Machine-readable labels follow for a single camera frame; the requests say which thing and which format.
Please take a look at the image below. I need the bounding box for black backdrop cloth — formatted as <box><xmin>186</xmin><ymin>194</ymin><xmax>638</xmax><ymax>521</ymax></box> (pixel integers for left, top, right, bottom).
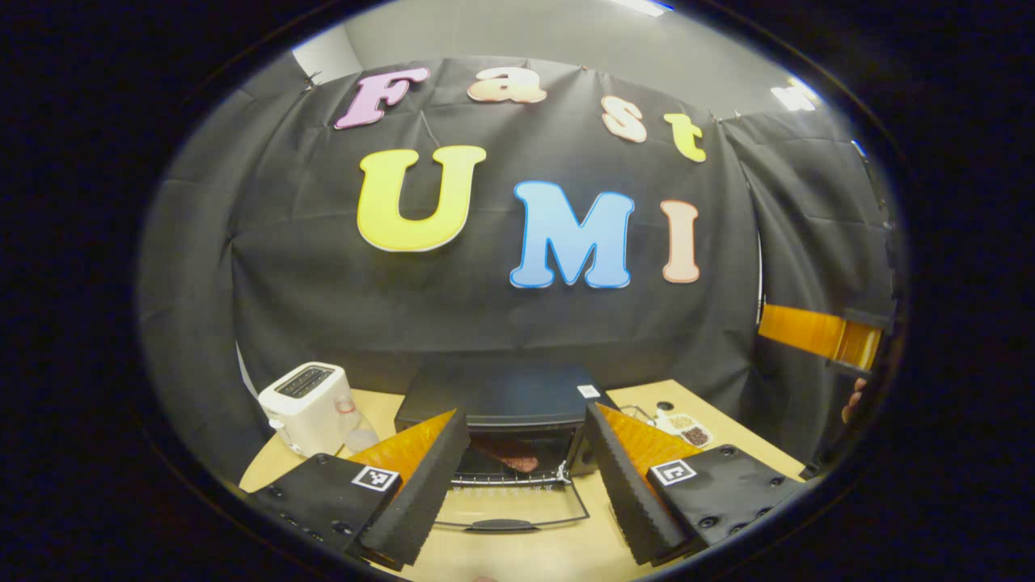
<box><xmin>136</xmin><ymin>55</ymin><xmax>900</xmax><ymax>486</ymax></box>

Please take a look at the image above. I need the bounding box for red-brown meat piece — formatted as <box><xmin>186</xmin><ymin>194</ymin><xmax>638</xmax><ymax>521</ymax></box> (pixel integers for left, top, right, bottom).
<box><xmin>473</xmin><ymin>436</ymin><xmax>541</xmax><ymax>474</ymax></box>

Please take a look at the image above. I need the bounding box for metal backdrop stand pole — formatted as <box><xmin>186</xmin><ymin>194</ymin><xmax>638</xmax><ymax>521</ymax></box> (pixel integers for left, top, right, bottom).
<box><xmin>851</xmin><ymin>139</ymin><xmax>894</xmax><ymax>231</ymax></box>

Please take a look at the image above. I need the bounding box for black electric oven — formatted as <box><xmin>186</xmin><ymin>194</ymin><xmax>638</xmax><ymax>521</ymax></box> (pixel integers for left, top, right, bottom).
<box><xmin>394</xmin><ymin>356</ymin><xmax>620</xmax><ymax>534</ymax></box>

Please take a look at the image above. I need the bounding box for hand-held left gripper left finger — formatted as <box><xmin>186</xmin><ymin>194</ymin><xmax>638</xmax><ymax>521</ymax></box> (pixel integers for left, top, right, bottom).
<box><xmin>247</xmin><ymin>408</ymin><xmax>471</xmax><ymax>571</ymax></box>

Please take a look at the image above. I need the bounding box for small ceiling light panel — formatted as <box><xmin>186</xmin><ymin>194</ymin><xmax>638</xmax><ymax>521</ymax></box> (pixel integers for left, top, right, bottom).
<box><xmin>771</xmin><ymin>78</ymin><xmax>819</xmax><ymax>112</ymax></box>

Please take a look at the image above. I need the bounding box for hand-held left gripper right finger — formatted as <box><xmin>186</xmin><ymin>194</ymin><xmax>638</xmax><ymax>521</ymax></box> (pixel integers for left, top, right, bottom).
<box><xmin>584</xmin><ymin>403</ymin><xmax>809</xmax><ymax>568</ymax></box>

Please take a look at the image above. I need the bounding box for white divided plate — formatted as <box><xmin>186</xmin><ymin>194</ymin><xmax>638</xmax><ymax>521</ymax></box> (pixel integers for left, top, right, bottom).
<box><xmin>653</xmin><ymin>408</ymin><xmax>714</xmax><ymax>450</ymax></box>

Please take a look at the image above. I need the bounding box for white toaster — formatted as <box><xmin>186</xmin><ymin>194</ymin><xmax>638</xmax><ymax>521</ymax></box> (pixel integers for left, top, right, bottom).
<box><xmin>257</xmin><ymin>361</ymin><xmax>362</xmax><ymax>458</ymax></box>

